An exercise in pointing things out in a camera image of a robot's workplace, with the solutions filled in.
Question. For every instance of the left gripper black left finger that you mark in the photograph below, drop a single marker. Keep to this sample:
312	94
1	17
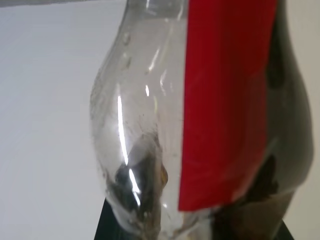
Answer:
106	225

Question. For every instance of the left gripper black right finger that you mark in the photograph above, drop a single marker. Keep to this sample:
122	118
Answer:
287	233

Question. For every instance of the soy sauce bottle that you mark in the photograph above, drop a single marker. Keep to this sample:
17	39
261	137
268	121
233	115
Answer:
220	100

